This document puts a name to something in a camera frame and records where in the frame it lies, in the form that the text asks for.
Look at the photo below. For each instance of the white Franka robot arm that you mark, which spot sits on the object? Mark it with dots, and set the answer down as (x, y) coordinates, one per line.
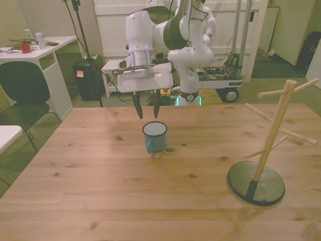
(190, 57)

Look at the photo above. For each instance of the orange sticky note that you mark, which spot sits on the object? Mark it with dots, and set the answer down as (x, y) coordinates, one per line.
(80, 73)

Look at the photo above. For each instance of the aluminium frame poles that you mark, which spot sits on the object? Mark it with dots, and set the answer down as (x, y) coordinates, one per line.
(247, 30)

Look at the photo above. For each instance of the black computer tower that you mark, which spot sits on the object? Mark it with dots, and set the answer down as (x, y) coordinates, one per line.
(87, 85)

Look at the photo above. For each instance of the black plastic chair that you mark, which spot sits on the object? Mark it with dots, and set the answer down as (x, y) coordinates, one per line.
(22, 82)

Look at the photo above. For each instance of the white table corner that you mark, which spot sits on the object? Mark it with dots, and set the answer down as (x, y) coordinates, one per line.
(8, 135)

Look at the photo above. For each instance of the white leaning board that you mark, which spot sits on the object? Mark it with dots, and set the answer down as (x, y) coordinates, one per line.
(272, 25)

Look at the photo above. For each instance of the dark flat small object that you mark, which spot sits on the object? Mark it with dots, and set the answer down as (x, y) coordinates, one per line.
(52, 44)

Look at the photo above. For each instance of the small white box device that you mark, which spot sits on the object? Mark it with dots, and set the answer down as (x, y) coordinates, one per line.
(91, 56)

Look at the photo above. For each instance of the clear plastic bottle green cap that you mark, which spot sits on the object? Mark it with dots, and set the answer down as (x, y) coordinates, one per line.
(40, 40)

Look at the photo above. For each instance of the black tripod stand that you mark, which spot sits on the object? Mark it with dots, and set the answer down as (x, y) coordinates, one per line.
(84, 42)

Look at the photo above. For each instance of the white wheeled equipment cart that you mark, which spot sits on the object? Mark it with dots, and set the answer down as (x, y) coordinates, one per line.
(220, 84)

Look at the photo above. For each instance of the wooden mug tree stand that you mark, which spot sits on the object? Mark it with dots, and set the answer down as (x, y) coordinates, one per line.
(263, 160)

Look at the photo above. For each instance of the red mug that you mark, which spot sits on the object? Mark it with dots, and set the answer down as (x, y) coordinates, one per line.
(25, 48)

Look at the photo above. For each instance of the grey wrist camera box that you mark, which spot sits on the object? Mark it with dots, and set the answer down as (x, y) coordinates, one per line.
(135, 73)

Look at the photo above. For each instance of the yellow red emergency stop button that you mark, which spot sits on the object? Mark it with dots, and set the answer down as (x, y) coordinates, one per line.
(166, 94)

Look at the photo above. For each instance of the white desk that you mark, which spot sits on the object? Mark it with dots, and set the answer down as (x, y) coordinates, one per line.
(57, 85)

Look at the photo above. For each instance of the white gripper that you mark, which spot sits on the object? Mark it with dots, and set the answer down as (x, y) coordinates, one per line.
(160, 80)

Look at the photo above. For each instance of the blue enamel mug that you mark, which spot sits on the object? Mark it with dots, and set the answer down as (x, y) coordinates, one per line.
(155, 143)

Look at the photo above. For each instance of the small white stool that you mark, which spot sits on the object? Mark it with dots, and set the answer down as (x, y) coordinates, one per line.
(109, 64)

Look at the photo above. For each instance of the plastic bottle green label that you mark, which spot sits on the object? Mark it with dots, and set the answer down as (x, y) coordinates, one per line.
(28, 33)

